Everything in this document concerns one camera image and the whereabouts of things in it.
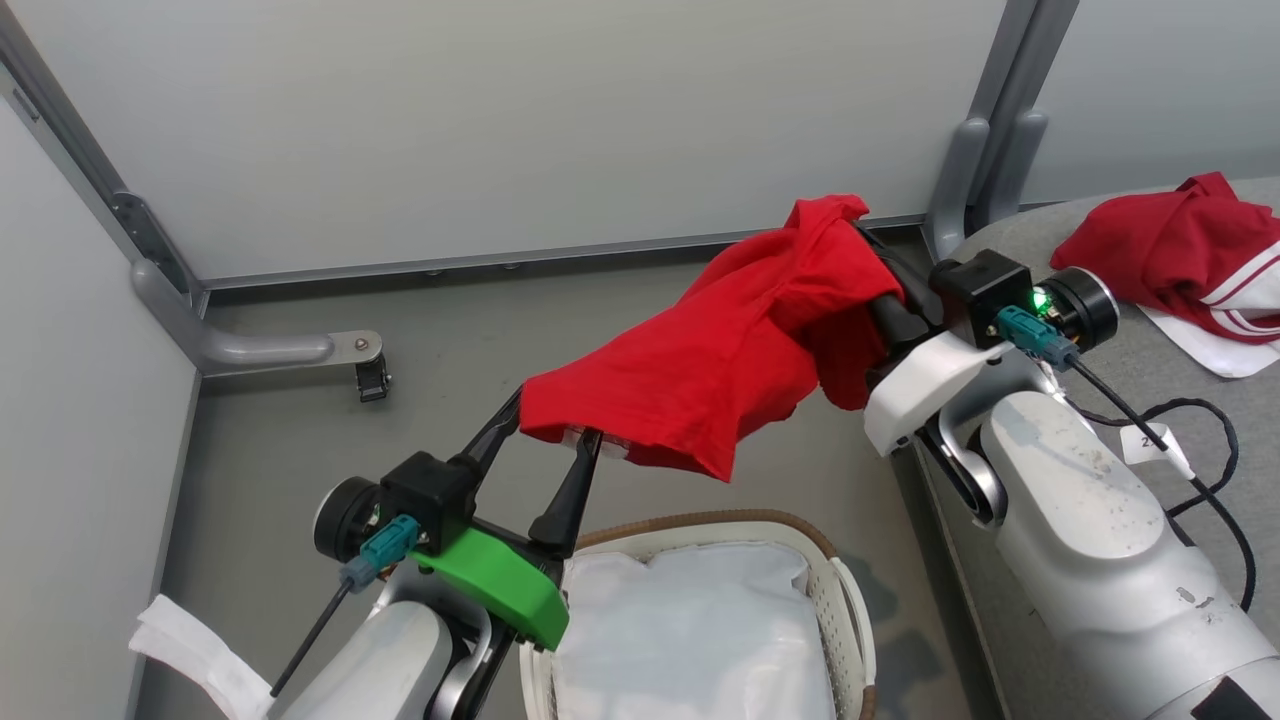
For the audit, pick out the black hinge plate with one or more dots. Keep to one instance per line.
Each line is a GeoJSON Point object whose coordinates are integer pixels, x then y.
{"type": "Point", "coordinates": [150, 245]}

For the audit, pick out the grey partition frame post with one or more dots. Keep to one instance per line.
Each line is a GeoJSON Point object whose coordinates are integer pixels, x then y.
{"type": "Point", "coordinates": [60, 110]}

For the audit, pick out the small black caster wheel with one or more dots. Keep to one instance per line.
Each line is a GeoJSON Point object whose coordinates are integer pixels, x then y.
{"type": "Point", "coordinates": [373, 380]}

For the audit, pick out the plain red t-shirt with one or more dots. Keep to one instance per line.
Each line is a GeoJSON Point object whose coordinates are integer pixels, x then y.
{"type": "Point", "coordinates": [720, 360]}

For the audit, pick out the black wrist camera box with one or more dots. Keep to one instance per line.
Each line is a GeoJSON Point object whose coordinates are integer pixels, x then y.
{"type": "Point", "coordinates": [428, 495]}
{"type": "Point", "coordinates": [980, 290]}

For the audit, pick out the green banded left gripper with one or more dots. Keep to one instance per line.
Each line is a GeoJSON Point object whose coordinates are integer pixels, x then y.
{"type": "Point", "coordinates": [500, 585]}

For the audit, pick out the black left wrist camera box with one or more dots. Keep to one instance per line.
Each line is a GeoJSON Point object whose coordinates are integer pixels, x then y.
{"type": "Point", "coordinates": [428, 495]}

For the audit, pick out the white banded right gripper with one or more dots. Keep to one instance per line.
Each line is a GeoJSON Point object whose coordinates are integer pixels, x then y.
{"type": "Point", "coordinates": [930, 385]}

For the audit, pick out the grey fabric sofa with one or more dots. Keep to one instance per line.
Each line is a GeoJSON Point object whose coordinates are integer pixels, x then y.
{"type": "Point", "coordinates": [1230, 400]}

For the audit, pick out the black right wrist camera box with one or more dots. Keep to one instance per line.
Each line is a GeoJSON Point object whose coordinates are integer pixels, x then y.
{"type": "Point", "coordinates": [980, 290]}

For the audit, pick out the white wicker-rimmed laundry basket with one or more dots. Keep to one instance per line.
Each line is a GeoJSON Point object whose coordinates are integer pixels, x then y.
{"type": "Point", "coordinates": [845, 610]}

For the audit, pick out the grey partition bottom rail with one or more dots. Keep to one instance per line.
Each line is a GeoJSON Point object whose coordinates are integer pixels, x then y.
{"type": "Point", "coordinates": [450, 262]}

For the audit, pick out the grey double partition post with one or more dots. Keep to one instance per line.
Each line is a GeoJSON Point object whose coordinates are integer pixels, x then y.
{"type": "Point", "coordinates": [1020, 60]}

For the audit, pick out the grey tubular partition foot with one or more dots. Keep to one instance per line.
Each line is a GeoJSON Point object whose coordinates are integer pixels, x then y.
{"type": "Point", "coordinates": [250, 350]}

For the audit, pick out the grey upright tube foot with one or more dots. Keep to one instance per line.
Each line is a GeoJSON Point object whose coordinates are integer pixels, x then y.
{"type": "Point", "coordinates": [1015, 165]}
{"type": "Point", "coordinates": [955, 190]}

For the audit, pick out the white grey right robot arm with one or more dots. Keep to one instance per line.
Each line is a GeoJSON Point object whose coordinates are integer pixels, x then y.
{"type": "Point", "coordinates": [1090, 540]}

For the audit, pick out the red jersey with white trim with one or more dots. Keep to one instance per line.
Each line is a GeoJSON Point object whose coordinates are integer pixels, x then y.
{"type": "Point", "coordinates": [1170, 245]}

